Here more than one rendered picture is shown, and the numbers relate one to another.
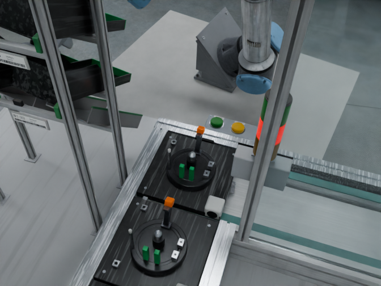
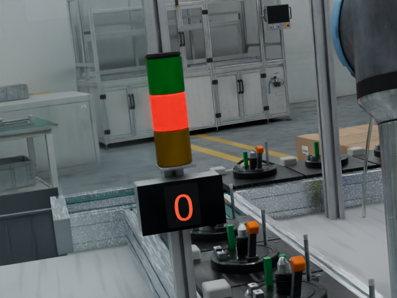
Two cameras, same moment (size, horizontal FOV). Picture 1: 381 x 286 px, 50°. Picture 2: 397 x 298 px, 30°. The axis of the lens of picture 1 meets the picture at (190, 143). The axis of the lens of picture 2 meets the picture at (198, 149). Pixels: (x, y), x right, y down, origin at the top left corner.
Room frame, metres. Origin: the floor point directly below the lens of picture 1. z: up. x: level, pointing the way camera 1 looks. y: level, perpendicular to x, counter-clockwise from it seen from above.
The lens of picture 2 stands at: (1.48, -0.61, 1.44)
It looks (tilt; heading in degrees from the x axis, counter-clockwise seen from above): 9 degrees down; 152
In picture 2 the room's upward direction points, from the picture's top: 6 degrees counter-clockwise
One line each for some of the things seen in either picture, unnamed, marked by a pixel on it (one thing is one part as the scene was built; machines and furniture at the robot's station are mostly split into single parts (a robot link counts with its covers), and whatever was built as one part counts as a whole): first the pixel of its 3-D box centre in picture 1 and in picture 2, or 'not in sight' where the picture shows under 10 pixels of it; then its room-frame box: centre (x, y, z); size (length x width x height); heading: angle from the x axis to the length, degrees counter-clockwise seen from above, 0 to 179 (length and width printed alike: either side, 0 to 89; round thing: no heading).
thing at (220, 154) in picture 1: (191, 172); not in sight; (0.72, -0.01, 0.96); 0.24 x 0.24 x 0.02; 74
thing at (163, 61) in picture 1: (223, 85); not in sight; (1.24, -0.12, 0.84); 0.90 x 0.70 x 0.03; 63
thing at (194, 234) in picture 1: (158, 239); (283, 278); (0.48, 0.07, 1.01); 0.24 x 0.24 x 0.13; 74
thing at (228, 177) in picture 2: not in sight; (253, 161); (-0.48, 0.64, 1.01); 0.24 x 0.24 x 0.13; 74
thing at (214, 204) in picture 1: (214, 207); not in sight; (0.60, -0.07, 0.97); 0.05 x 0.05 x 0.04; 74
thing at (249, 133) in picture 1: (236, 135); not in sight; (0.90, -0.15, 0.93); 0.21 x 0.07 x 0.06; 74
